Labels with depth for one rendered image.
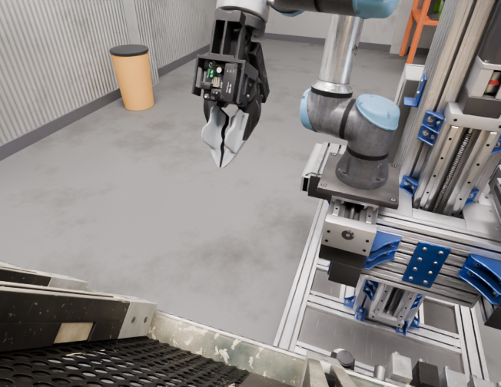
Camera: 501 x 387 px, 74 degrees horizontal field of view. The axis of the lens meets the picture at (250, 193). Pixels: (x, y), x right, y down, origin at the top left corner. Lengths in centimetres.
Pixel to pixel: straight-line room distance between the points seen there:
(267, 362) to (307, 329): 88
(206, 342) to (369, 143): 64
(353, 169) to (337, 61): 29
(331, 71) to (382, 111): 17
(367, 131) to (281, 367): 60
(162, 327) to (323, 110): 68
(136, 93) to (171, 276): 258
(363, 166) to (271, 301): 117
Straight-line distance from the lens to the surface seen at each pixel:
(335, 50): 95
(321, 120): 97
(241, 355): 78
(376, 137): 94
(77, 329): 62
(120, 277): 217
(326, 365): 64
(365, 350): 165
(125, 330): 74
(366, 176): 99
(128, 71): 409
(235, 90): 47
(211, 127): 51
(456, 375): 104
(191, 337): 81
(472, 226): 117
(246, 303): 194
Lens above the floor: 159
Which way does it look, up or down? 37 degrees down
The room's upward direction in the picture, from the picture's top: 2 degrees clockwise
